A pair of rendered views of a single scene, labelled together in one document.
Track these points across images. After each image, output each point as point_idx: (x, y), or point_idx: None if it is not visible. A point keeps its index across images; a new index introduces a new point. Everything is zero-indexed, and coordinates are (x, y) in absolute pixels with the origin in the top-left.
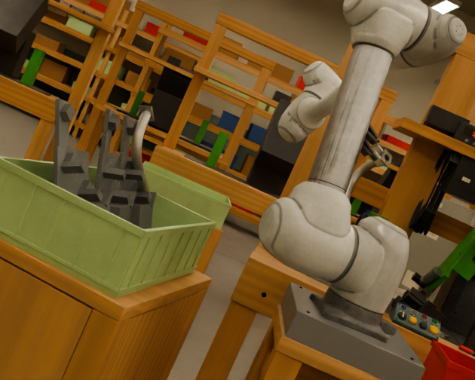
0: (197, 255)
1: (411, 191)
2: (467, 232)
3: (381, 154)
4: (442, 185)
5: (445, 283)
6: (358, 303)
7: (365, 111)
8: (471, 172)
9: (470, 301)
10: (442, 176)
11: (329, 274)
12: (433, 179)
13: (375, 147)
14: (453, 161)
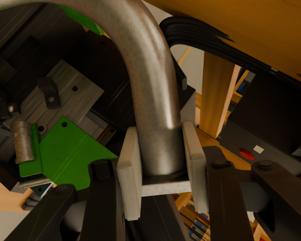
0: None
1: (242, 22)
2: (224, 61)
3: (186, 160)
4: (271, 76)
5: (115, 65)
6: None
7: None
8: (275, 160)
9: (90, 112)
10: (290, 80)
11: None
12: (281, 66)
13: (191, 178)
14: (295, 151)
